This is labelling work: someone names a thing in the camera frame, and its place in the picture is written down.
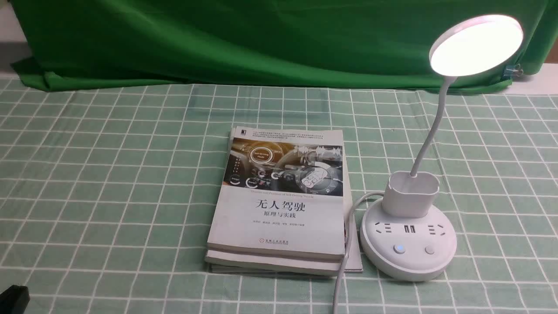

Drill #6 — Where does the white desk lamp with base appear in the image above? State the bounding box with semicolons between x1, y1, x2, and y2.
360;14;524;282

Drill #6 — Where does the white lamp power cable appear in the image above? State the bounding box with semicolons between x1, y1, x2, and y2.
332;191;385;314

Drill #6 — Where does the green backdrop cloth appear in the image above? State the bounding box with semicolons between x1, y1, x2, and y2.
11;0;557;92

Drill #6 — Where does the blue binder clip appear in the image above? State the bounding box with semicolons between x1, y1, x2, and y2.
502;64;524;80

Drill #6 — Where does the top white self-driving book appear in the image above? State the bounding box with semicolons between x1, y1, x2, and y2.
206;126;346;262

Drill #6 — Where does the green checkered tablecloth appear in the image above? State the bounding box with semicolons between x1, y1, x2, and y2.
0;79;558;314

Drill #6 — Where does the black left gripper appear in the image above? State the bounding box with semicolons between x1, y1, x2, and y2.
0;285;30;314

